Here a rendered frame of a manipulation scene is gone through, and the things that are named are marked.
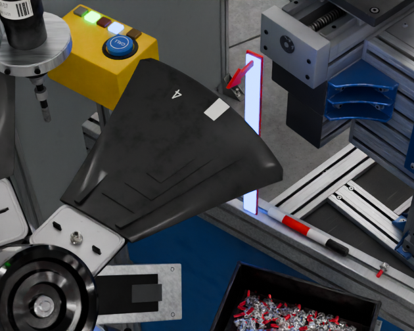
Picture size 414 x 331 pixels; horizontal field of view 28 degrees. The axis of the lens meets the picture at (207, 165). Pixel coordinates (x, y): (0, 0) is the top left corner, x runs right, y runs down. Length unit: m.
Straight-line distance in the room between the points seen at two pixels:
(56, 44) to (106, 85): 0.59
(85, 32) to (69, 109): 0.77
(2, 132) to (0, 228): 0.10
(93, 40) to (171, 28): 1.02
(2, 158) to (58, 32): 0.18
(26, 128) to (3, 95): 1.14
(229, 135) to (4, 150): 0.29
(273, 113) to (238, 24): 0.46
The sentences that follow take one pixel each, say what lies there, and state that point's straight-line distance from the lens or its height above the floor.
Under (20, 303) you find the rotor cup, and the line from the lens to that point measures 0.80.
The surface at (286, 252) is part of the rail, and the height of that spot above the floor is 0.82.
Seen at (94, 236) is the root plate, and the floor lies 1.18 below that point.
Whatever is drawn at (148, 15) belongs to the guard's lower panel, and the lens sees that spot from 2.18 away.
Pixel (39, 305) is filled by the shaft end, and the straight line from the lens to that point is 0.81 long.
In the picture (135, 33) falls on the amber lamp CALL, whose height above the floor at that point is 1.08.
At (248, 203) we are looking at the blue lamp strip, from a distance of 1.29.
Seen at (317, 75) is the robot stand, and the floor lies 0.93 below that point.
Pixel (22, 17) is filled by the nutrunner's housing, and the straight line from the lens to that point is 0.66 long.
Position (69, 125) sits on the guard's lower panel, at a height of 0.42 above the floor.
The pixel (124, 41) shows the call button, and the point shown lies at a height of 1.08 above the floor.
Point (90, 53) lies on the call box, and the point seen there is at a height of 1.07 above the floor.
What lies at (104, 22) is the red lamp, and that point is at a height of 1.08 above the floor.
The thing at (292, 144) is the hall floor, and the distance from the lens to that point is 2.58.
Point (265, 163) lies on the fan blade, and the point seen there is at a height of 1.16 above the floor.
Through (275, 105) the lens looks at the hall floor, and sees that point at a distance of 2.69.
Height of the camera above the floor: 1.90
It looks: 49 degrees down
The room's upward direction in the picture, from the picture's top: 2 degrees counter-clockwise
